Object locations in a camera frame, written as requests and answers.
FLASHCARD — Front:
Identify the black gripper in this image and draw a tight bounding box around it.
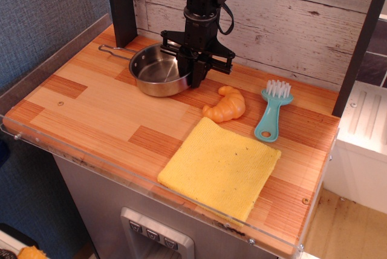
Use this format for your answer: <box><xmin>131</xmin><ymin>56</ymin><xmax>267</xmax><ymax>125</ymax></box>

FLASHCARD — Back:
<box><xmin>161</xmin><ymin>10</ymin><xmax>235</xmax><ymax>88</ymax></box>

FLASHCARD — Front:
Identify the stainless steel pot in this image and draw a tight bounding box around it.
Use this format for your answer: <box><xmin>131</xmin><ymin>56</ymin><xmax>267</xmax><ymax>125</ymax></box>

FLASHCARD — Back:
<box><xmin>99</xmin><ymin>43</ymin><xmax>191</xmax><ymax>97</ymax></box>

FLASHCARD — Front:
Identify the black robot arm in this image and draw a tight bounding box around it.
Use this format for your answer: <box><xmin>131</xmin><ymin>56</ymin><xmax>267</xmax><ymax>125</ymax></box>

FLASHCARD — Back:
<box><xmin>161</xmin><ymin>0</ymin><xmax>235</xmax><ymax>88</ymax></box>

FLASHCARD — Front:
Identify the orange plastic croissant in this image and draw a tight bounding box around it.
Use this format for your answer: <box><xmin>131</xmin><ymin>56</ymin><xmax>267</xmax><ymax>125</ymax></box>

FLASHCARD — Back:
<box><xmin>202</xmin><ymin>85</ymin><xmax>246</xmax><ymax>123</ymax></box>

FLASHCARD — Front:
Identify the teal scrub brush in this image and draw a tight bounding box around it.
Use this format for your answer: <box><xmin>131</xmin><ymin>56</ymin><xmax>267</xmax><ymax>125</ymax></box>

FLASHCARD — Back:
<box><xmin>254</xmin><ymin>79</ymin><xmax>293</xmax><ymax>143</ymax></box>

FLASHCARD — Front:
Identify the yellow cloth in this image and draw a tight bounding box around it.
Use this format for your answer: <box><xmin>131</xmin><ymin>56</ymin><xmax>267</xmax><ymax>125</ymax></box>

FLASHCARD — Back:
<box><xmin>157</xmin><ymin>117</ymin><xmax>281</xmax><ymax>226</ymax></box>

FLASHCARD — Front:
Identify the clear acrylic front guard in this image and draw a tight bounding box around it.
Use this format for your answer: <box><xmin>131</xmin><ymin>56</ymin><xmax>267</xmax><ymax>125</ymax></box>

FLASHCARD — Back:
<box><xmin>3</xmin><ymin>117</ymin><xmax>336</xmax><ymax>258</ymax></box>

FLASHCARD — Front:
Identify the grey metal cabinet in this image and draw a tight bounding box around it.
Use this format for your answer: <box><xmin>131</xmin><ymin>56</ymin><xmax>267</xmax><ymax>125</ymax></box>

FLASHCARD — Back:
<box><xmin>54</xmin><ymin>156</ymin><xmax>276</xmax><ymax>258</ymax></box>

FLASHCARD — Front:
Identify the silver control panel with buttons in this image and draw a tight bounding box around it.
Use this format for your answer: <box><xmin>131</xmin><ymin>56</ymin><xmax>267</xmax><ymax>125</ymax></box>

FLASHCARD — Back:
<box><xmin>120</xmin><ymin>207</ymin><xmax>195</xmax><ymax>258</ymax></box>

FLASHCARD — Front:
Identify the white drawer unit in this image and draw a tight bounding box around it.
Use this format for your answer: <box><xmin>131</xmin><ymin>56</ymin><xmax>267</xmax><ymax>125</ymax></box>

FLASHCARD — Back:
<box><xmin>324</xmin><ymin>82</ymin><xmax>386</xmax><ymax>212</ymax></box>

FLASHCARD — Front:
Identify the orange object bottom left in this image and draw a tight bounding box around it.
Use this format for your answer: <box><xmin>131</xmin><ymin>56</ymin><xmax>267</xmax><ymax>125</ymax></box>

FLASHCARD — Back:
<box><xmin>17</xmin><ymin>246</ymin><xmax>48</xmax><ymax>259</ymax></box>

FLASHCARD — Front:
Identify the dark left shelf post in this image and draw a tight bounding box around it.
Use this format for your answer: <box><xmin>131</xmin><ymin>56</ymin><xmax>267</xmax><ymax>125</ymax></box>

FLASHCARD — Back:
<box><xmin>109</xmin><ymin>0</ymin><xmax>137</xmax><ymax>47</ymax></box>

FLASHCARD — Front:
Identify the dark shelf post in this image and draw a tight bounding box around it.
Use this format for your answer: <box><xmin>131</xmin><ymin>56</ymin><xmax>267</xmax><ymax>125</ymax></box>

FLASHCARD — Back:
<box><xmin>332</xmin><ymin>0</ymin><xmax>385</xmax><ymax>117</ymax></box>
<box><xmin>109</xmin><ymin>0</ymin><xmax>137</xmax><ymax>47</ymax></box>

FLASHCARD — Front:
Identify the dark right shelf post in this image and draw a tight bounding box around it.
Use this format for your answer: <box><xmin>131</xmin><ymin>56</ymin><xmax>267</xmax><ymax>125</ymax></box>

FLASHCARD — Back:
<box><xmin>332</xmin><ymin>0</ymin><xmax>385</xmax><ymax>117</ymax></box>

